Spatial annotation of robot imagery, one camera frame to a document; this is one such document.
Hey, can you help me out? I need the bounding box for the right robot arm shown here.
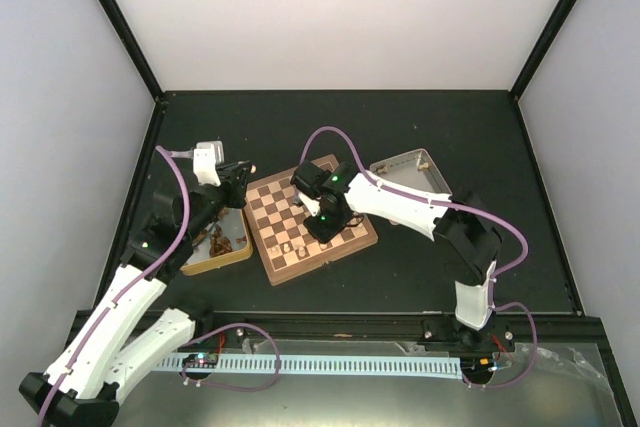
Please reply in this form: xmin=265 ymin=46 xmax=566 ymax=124
xmin=291 ymin=161 xmax=502 ymax=350

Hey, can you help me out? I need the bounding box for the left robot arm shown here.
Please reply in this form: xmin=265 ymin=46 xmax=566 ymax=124
xmin=19 ymin=161 xmax=255 ymax=426

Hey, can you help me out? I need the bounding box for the dark chess pieces pile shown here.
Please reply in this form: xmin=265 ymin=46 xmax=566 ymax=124
xmin=193 ymin=210 xmax=248 ymax=261

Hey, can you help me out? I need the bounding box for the wooden chess board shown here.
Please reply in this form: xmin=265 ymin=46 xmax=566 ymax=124
xmin=244 ymin=169 xmax=378 ymax=286

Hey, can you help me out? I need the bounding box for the left circuit board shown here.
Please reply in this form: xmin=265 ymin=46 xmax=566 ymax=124
xmin=183 ymin=353 xmax=218 ymax=369

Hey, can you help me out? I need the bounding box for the circuit board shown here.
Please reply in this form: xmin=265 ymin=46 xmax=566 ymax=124
xmin=183 ymin=353 xmax=218 ymax=369
xmin=460 ymin=354 xmax=514 ymax=374

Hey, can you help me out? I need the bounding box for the right circuit board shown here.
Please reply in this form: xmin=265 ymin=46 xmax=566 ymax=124
xmin=460 ymin=354 xmax=514 ymax=374

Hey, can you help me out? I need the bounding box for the gold tin tray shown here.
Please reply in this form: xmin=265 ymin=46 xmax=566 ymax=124
xmin=181 ymin=208 xmax=253 ymax=276

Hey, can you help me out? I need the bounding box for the silver pink tin tray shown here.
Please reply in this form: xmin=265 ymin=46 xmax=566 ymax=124
xmin=369 ymin=148 xmax=452 ymax=196

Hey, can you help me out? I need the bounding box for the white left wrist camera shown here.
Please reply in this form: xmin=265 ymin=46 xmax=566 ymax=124
xmin=193 ymin=140 xmax=224 ymax=187

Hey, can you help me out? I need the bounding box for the white slotted cable duct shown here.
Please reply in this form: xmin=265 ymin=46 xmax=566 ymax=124
xmin=153 ymin=353 xmax=462 ymax=380

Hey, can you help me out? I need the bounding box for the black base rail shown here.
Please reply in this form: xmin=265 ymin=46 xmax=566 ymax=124
xmin=199 ymin=314 xmax=516 ymax=348

